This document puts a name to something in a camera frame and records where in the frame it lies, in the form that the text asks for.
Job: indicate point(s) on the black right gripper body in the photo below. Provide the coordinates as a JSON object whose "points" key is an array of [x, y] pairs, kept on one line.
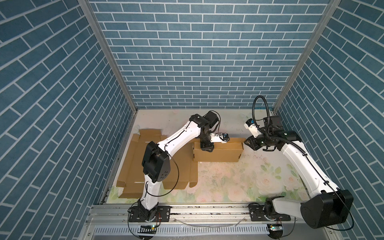
{"points": [[261, 140]]}

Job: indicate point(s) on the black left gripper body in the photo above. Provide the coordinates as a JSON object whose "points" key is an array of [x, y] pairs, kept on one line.
{"points": [[206, 144]]}

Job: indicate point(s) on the brown cardboard box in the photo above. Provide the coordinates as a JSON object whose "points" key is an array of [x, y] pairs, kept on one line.
{"points": [[229, 152]]}

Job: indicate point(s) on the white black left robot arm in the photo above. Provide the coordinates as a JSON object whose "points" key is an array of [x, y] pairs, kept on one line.
{"points": [[156, 161]]}

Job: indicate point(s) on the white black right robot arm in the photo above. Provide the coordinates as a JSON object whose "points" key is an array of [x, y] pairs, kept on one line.
{"points": [[328, 205]]}

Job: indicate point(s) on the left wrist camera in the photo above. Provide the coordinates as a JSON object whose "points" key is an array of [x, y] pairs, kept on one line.
{"points": [[219, 137]]}

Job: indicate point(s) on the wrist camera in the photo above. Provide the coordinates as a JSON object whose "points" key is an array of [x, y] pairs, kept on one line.
{"points": [[251, 126], [219, 137]]}

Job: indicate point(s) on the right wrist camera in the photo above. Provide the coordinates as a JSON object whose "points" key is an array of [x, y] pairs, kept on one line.
{"points": [[251, 126]]}

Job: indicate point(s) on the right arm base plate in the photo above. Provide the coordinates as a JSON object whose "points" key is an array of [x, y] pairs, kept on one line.
{"points": [[260, 212]]}

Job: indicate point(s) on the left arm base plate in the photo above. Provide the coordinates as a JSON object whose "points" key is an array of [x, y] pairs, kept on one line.
{"points": [[162, 213]]}

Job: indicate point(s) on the white slotted cable duct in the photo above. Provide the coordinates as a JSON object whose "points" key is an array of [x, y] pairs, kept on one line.
{"points": [[182, 231]]}

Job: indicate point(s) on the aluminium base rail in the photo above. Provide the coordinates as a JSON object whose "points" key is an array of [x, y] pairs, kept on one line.
{"points": [[227, 213]]}

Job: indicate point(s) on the aluminium corner post right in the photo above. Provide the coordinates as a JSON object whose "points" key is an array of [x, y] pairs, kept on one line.
{"points": [[318, 30]]}

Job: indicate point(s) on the aluminium corner post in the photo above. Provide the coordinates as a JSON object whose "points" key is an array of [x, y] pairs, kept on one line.
{"points": [[93, 22], [318, 30]]}

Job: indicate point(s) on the aluminium corner post left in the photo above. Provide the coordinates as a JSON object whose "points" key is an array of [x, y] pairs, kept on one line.
{"points": [[93, 22]]}

